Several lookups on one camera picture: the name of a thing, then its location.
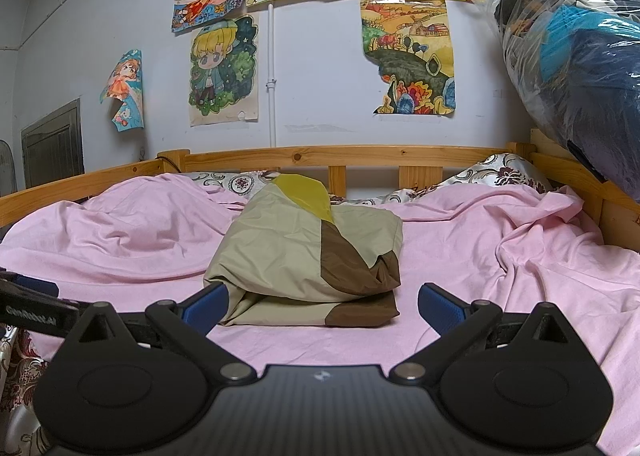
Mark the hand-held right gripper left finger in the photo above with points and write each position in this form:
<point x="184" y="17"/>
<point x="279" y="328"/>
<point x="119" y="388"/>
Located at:
<point x="206" y="308"/>

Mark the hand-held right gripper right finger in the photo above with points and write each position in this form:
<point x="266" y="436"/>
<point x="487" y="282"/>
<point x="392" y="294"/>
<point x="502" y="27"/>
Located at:
<point x="442" y="308"/>

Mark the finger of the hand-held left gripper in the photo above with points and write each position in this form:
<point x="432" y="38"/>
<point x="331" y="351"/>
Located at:
<point x="37" y="286"/>

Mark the green brown beige quilt cover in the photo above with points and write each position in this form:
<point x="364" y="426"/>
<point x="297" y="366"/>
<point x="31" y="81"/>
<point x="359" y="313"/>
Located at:
<point x="280" y="256"/>

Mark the clear plastic bag of clothes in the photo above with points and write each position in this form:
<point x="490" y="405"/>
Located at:
<point x="590" y="60"/>

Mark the pink bed sheet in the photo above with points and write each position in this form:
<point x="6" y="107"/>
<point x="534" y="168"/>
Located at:
<point x="125" y="236"/>

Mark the curled orange-haired girl poster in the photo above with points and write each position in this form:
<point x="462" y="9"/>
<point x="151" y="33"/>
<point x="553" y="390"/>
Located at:
<point x="125" y="85"/>

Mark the blond cartoon character poster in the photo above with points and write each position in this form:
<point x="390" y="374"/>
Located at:
<point x="222" y="70"/>

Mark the colourful landscape drawing poster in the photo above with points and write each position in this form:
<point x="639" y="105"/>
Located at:
<point x="410" y="55"/>

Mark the dark wall hatch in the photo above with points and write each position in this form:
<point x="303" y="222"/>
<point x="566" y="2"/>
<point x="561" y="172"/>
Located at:
<point x="52" y="145"/>

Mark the wooden bed frame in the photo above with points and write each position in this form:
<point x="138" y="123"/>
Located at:
<point x="350" y="154"/>

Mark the white wall pipe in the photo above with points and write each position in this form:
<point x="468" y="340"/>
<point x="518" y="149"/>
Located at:
<point x="272" y="110"/>

